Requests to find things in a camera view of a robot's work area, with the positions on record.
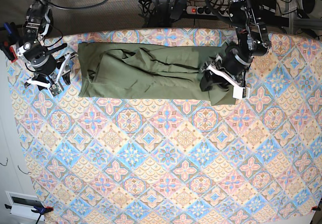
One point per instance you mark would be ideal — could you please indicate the patterned tile tablecloth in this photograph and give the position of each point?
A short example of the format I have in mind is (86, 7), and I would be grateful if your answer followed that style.
(179, 161)

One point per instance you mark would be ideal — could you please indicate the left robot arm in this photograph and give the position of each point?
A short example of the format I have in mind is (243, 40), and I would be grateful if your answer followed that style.
(253, 40)

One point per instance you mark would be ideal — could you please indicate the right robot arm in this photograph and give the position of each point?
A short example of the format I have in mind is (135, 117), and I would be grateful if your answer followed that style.
(37, 56)

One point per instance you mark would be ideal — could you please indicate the blue orange clamp upper left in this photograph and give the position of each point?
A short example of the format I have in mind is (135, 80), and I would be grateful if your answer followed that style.
(12, 38)

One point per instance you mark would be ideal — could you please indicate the white power strip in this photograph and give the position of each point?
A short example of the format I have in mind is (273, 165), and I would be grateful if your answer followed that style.
(198, 10)

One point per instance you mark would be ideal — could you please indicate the white wall outlet box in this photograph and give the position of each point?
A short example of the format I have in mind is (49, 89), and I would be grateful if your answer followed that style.
(24, 200)

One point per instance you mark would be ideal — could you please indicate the green t-shirt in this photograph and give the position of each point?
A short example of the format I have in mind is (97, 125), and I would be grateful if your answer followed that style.
(147, 71)

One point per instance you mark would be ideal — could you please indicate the blue orange clamp lower left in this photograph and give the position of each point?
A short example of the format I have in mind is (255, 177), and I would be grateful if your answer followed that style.
(40, 210)

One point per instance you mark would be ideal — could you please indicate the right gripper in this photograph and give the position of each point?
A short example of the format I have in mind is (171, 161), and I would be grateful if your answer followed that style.
(50, 68)

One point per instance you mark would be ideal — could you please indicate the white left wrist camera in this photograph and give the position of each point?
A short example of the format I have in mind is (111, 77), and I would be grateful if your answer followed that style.
(231, 80)

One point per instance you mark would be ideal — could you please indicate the orange clamp lower right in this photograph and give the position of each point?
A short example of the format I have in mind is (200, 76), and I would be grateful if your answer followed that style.
(316, 208)

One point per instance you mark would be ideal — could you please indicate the blue orange clamp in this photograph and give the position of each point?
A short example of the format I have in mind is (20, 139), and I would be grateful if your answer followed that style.
(12, 38)
(40, 210)

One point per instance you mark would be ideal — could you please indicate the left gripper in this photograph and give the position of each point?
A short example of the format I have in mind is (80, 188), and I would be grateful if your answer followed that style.
(224, 73)

